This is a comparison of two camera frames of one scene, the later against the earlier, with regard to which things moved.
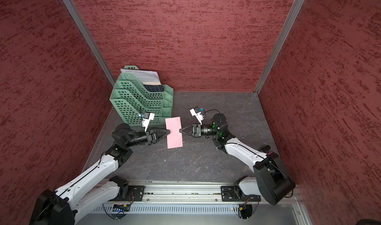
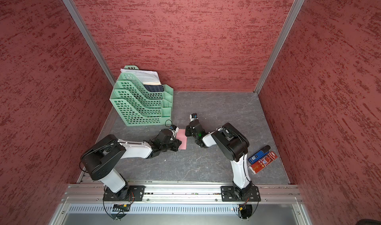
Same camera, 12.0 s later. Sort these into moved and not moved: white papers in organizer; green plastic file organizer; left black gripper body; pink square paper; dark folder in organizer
Moved: left black gripper body; pink square paper
Not moved: dark folder in organizer; green plastic file organizer; white papers in organizer
